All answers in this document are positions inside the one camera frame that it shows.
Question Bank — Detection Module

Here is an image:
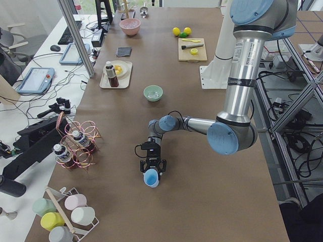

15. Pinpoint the yellow cup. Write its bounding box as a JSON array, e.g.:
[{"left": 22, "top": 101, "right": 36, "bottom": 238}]
[{"left": 40, "top": 212, "right": 65, "bottom": 231}]

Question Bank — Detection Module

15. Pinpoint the dark drink bottle on tray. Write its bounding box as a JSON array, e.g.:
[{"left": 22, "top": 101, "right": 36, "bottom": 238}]
[{"left": 105, "top": 62, "right": 119, "bottom": 88}]

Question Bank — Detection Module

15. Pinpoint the grey cup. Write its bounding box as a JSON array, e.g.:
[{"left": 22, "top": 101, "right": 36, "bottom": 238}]
[{"left": 48, "top": 226, "right": 73, "bottom": 242}]

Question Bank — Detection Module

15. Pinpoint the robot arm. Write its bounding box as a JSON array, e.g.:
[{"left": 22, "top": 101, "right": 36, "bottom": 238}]
[{"left": 140, "top": 1, "right": 298, "bottom": 188}]

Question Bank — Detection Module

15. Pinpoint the pink bowl of ice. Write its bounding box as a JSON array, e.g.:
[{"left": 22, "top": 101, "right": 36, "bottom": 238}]
[{"left": 119, "top": 18, "right": 141, "bottom": 36}]

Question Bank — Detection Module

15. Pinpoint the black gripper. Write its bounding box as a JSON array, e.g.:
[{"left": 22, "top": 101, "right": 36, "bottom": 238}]
[{"left": 140, "top": 141, "right": 167, "bottom": 181}]

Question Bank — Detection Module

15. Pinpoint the glazed donut bread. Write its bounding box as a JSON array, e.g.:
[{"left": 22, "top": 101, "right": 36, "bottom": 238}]
[{"left": 114, "top": 65, "right": 123, "bottom": 75}]

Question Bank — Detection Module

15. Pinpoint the wooden cutting board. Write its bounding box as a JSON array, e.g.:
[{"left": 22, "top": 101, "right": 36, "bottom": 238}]
[{"left": 178, "top": 38, "right": 207, "bottom": 62}]

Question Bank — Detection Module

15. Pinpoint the black computer mouse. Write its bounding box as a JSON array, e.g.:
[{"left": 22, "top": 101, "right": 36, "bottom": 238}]
[{"left": 50, "top": 45, "right": 61, "bottom": 52}]

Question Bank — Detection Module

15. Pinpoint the white cup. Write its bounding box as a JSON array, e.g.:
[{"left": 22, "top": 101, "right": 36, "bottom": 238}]
[{"left": 71, "top": 206, "right": 95, "bottom": 226}]

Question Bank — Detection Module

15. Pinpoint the white wire cup rack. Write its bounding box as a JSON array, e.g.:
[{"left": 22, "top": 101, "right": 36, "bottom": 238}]
[{"left": 50, "top": 187, "right": 99, "bottom": 241}]

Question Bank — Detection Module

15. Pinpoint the pink cup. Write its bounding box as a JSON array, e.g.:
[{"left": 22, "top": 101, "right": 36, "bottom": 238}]
[{"left": 65, "top": 194, "right": 87, "bottom": 210}]

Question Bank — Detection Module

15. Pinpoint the black keyboard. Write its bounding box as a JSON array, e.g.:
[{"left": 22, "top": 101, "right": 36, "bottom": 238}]
[{"left": 58, "top": 20, "right": 82, "bottom": 45}]

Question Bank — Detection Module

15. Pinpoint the yellow plastic knife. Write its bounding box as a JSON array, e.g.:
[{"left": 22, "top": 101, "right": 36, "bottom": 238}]
[{"left": 181, "top": 38, "right": 201, "bottom": 43}]

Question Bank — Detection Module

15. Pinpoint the wooden rack handle stick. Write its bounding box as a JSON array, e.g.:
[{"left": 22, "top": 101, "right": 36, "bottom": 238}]
[{"left": 45, "top": 187, "right": 76, "bottom": 234}]

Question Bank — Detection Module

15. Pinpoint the teach pendant tablet far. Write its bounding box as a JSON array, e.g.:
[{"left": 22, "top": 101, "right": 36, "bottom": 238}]
[{"left": 59, "top": 43, "right": 83, "bottom": 65}]

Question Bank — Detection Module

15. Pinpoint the mint green bowl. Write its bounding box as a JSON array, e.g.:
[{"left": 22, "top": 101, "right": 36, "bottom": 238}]
[{"left": 143, "top": 85, "right": 164, "bottom": 102}]

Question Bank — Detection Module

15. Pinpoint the yellow lemon lower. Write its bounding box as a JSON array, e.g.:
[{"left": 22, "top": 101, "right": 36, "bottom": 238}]
[{"left": 183, "top": 27, "right": 192, "bottom": 35}]

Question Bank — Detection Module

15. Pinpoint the green lime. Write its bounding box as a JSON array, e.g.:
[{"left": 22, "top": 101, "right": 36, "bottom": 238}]
[{"left": 178, "top": 32, "right": 188, "bottom": 38}]

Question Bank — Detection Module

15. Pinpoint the bottle in rack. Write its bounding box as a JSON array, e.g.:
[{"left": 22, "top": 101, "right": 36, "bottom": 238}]
[
  {"left": 53, "top": 144, "right": 77, "bottom": 169},
  {"left": 72, "top": 130, "right": 95, "bottom": 153}
]

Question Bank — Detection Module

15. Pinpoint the steel cylinder muddler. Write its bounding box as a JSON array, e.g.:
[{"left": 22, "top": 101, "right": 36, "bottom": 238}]
[{"left": 181, "top": 43, "right": 204, "bottom": 50}]

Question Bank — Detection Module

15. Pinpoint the yellow lemon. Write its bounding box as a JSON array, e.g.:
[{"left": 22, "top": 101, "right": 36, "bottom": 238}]
[
  {"left": 172, "top": 27, "right": 181, "bottom": 36},
  {"left": 183, "top": 27, "right": 192, "bottom": 35}
]

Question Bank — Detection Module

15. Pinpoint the aluminium frame post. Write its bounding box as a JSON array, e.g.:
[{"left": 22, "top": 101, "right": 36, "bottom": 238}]
[{"left": 58, "top": 0, "right": 95, "bottom": 78}]

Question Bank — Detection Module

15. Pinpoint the yellow lemon upper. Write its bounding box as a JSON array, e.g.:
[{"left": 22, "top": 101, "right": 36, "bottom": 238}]
[{"left": 172, "top": 27, "right": 181, "bottom": 36}]

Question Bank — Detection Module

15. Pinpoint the teach pendant tablet near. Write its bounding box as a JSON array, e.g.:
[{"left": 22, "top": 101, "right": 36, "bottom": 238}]
[{"left": 16, "top": 68, "right": 55, "bottom": 95}]

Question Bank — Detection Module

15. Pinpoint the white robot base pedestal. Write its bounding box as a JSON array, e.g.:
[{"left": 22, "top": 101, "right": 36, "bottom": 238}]
[{"left": 200, "top": 1, "right": 236, "bottom": 89}]

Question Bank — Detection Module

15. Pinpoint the cream round plate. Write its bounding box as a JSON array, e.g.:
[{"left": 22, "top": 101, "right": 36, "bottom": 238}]
[{"left": 106, "top": 60, "right": 129, "bottom": 78}]

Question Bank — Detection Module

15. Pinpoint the mint green cup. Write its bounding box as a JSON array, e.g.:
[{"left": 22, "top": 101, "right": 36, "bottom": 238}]
[{"left": 32, "top": 198, "right": 57, "bottom": 217}]

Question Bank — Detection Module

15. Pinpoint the teach pendant tablet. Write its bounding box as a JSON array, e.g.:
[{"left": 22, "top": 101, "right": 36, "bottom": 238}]
[
  {"left": 59, "top": 43, "right": 83, "bottom": 65},
  {"left": 16, "top": 68, "right": 55, "bottom": 95}
]

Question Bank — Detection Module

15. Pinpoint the light blue cup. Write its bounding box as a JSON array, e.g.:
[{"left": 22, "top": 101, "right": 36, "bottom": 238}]
[{"left": 143, "top": 168, "right": 159, "bottom": 188}]

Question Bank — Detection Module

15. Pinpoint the cream serving tray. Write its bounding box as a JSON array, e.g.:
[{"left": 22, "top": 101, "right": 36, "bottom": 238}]
[{"left": 99, "top": 62, "right": 132, "bottom": 89}]

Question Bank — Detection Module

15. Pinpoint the grey folded cloth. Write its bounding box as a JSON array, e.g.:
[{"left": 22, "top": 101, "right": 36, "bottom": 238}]
[{"left": 116, "top": 46, "right": 132, "bottom": 57}]

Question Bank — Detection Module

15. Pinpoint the half lemon slice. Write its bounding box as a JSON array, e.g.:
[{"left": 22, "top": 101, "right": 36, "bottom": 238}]
[{"left": 190, "top": 48, "right": 198, "bottom": 55}]

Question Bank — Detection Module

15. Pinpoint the steel ice scoop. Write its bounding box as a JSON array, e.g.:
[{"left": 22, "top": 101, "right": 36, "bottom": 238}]
[{"left": 139, "top": 2, "right": 148, "bottom": 18}]

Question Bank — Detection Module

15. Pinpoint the copper wire bottle rack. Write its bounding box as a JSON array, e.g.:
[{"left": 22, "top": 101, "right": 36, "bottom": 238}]
[{"left": 53, "top": 112, "right": 101, "bottom": 170}]

